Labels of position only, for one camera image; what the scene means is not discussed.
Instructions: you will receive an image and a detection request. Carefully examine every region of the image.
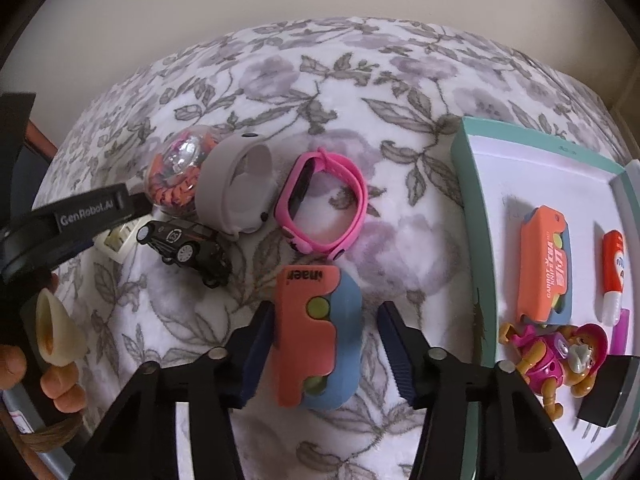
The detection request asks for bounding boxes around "clear ball with pink bands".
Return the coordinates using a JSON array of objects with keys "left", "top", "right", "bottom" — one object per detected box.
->
[{"left": 144, "top": 125, "right": 220, "bottom": 217}]

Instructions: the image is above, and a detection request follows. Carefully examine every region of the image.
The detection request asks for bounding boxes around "orange blue carrot knife toy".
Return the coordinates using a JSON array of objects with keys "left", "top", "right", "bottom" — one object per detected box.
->
[{"left": 516, "top": 205, "right": 573, "bottom": 326}]

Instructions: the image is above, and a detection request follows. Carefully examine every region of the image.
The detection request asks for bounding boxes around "person left hand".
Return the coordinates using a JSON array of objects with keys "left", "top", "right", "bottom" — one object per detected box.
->
[{"left": 0, "top": 271, "right": 89, "bottom": 416}]

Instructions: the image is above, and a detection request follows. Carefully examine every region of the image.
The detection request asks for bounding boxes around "pink blue folding toy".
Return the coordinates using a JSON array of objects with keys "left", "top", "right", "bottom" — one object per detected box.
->
[{"left": 273, "top": 264, "right": 363, "bottom": 411}]

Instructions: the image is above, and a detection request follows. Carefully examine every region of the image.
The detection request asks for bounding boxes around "cream hair claw clip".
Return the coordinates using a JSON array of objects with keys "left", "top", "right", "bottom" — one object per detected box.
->
[{"left": 93, "top": 216, "right": 151, "bottom": 264}]

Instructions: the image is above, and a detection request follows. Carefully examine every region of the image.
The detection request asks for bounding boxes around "black power adapter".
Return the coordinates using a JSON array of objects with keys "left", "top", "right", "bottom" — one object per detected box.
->
[{"left": 577, "top": 354, "right": 639, "bottom": 428}]

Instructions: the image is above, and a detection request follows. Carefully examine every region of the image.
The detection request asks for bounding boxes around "purple lighter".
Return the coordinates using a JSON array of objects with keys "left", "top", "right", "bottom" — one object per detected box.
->
[{"left": 608, "top": 309, "right": 630, "bottom": 356}]

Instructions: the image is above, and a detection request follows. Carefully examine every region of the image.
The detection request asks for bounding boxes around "red glue tube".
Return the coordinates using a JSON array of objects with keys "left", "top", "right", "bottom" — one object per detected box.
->
[{"left": 602, "top": 230, "right": 625, "bottom": 326}]

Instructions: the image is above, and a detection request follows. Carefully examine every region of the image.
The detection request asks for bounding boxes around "pink puppy toy figure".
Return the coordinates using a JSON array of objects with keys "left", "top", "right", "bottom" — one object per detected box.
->
[{"left": 498, "top": 323, "right": 608, "bottom": 420}]

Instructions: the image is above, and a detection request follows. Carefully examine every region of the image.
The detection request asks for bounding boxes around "black toy car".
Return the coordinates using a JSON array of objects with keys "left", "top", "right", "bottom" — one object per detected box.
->
[{"left": 136, "top": 219, "right": 232, "bottom": 288}]

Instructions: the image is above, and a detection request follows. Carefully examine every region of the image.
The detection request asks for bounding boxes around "floral grey white blanket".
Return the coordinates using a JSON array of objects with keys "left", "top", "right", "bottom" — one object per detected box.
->
[{"left": 36, "top": 18, "right": 630, "bottom": 429}]

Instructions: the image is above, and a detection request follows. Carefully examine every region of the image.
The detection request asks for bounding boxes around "teal white box lid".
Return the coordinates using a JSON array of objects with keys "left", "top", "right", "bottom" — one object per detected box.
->
[{"left": 449, "top": 115, "right": 640, "bottom": 480}]

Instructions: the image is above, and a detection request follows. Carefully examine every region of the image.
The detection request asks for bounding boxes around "pink kids smartwatch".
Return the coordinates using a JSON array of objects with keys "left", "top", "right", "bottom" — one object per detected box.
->
[{"left": 273, "top": 148, "right": 369, "bottom": 261}]

